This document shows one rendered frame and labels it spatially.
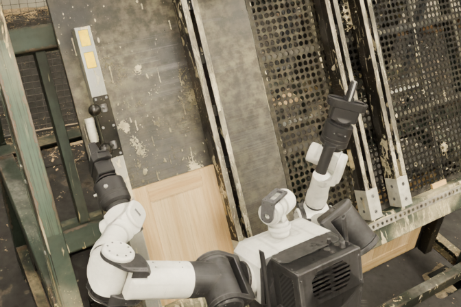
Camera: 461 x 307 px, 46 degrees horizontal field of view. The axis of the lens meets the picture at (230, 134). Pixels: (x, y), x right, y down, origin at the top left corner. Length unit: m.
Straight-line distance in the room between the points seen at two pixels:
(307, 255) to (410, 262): 2.14
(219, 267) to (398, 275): 2.12
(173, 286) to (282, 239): 0.34
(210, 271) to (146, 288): 0.17
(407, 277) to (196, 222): 1.79
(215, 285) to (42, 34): 0.96
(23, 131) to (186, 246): 0.66
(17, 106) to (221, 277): 0.78
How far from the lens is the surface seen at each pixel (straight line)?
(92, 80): 1.76
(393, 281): 3.37
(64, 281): 1.77
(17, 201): 2.53
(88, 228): 1.85
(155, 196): 1.84
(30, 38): 1.82
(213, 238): 1.95
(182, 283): 1.34
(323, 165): 1.68
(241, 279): 1.43
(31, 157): 1.71
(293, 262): 1.38
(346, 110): 1.66
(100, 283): 1.31
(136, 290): 1.29
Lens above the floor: 2.40
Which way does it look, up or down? 34 degrees down
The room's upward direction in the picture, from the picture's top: 4 degrees clockwise
